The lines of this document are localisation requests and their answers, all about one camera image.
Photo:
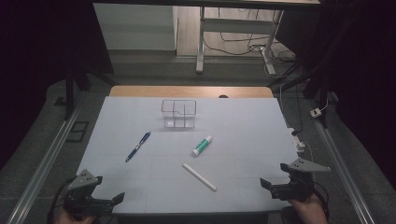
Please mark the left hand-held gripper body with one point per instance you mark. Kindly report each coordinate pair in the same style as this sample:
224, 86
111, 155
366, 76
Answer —
81, 182

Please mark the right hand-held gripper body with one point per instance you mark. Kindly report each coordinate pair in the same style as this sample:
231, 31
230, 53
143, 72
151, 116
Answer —
303, 166

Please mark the blue pen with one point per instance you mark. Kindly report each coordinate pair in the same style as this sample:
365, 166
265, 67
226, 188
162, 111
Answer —
138, 146

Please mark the white pen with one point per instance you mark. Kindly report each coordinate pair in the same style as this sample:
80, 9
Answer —
199, 176

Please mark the green and white glue stick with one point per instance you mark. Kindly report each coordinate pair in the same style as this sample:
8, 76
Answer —
202, 145

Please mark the clear plastic organizer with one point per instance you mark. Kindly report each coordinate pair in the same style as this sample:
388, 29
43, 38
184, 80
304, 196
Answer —
179, 123

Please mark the person's left hand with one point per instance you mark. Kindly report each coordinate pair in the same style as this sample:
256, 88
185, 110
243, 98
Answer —
71, 220

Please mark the person's right hand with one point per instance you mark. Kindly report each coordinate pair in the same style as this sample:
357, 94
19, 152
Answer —
311, 211

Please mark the white power strip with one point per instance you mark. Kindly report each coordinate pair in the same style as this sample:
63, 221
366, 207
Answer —
297, 141

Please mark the white plug adapter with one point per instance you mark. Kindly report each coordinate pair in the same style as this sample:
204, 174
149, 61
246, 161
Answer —
316, 113

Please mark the white table cover sheet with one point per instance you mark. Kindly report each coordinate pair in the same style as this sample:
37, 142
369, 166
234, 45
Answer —
236, 124

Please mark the black stand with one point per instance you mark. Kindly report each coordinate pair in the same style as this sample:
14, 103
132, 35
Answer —
323, 93
69, 93

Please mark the aluminium floor rail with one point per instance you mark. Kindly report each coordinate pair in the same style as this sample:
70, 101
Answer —
342, 174
43, 168

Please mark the white desk frame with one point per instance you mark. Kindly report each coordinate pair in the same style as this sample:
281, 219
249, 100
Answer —
233, 25

